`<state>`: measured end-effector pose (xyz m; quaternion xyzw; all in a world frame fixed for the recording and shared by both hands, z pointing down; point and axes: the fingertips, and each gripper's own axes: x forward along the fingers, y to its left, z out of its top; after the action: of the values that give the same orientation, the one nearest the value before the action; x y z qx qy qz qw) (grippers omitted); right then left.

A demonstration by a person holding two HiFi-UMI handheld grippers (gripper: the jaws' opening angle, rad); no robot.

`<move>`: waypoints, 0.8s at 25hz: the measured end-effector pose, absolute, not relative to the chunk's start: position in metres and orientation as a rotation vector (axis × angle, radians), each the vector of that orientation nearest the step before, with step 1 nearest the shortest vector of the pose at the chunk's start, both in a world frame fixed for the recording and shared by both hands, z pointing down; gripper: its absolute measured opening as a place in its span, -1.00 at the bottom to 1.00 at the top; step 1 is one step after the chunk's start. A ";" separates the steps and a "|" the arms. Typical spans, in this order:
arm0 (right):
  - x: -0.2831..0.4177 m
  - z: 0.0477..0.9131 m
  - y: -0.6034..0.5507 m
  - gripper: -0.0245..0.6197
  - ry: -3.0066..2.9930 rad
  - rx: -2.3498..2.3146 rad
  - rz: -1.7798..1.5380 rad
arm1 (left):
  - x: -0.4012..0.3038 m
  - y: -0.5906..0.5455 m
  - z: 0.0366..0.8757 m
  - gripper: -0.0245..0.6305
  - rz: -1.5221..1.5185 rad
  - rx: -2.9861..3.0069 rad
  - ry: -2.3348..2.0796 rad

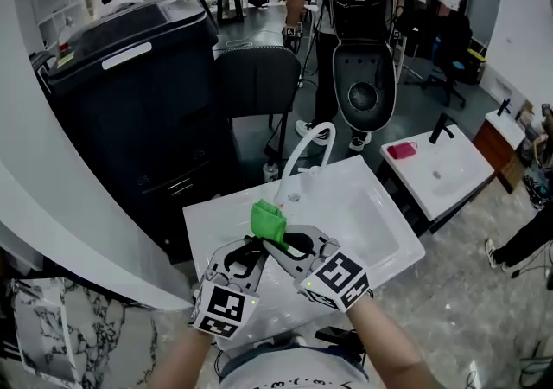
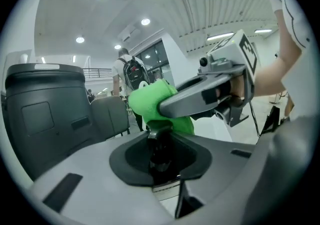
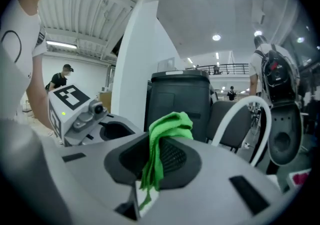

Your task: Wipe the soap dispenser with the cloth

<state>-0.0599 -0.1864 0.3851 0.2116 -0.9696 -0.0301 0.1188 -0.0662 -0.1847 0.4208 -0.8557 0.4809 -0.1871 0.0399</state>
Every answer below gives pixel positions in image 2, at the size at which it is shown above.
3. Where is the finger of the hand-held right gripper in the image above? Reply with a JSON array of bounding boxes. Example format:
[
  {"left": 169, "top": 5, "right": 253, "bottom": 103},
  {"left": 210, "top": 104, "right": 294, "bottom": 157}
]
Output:
[
  {"left": 174, "top": 65, "right": 248, "bottom": 92},
  {"left": 157, "top": 87, "right": 220, "bottom": 120}
]

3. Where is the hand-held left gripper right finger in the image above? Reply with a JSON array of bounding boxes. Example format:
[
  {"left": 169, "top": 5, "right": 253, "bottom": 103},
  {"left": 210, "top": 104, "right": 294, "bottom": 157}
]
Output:
[{"left": 172, "top": 113, "right": 318, "bottom": 225}]

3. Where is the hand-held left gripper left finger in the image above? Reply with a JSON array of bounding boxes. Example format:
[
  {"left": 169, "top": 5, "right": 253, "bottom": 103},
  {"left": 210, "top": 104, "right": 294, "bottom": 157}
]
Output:
[{"left": 29, "top": 130, "right": 176, "bottom": 225}]

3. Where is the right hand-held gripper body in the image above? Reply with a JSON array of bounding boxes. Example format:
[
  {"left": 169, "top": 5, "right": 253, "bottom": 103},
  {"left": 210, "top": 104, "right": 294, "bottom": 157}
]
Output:
[{"left": 198, "top": 28, "right": 261, "bottom": 128}]

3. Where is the green cloth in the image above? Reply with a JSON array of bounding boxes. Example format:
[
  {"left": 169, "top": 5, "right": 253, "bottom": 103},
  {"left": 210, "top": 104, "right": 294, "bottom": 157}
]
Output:
[{"left": 127, "top": 78, "right": 196, "bottom": 136}]

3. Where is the person's right forearm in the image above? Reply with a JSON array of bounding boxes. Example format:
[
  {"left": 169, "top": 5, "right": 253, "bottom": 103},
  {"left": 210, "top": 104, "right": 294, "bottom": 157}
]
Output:
[{"left": 251, "top": 8, "right": 304, "bottom": 98}]

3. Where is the person's right hand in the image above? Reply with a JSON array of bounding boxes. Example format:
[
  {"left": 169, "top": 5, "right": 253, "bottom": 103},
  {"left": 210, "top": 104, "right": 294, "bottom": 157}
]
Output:
[{"left": 214, "top": 74, "right": 245, "bottom": 100}]

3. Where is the black backpack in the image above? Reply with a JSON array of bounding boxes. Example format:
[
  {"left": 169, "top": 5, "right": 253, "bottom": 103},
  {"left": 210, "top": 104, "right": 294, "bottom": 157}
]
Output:
[{"left": 121, "top": 55, "right": 150, "bottom": 92}]

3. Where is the dark grey chair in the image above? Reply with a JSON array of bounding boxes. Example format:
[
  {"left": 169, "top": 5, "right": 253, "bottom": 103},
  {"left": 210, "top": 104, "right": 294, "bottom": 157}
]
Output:
[{"left": 89, "top": 95, "right": 131, "bottom": 143}]

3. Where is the dark metal railing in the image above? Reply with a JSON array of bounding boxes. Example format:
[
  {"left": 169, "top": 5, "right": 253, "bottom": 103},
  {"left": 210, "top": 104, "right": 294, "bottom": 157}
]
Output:
[{"left": 82, "top": 67, "right": 113, "bottom": 79}]

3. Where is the large black printer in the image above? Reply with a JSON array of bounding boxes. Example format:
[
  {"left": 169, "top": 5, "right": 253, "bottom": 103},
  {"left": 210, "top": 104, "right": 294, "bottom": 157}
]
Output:
[{"left": 4, "top": 62, "right": 102, "bottom": 182}]

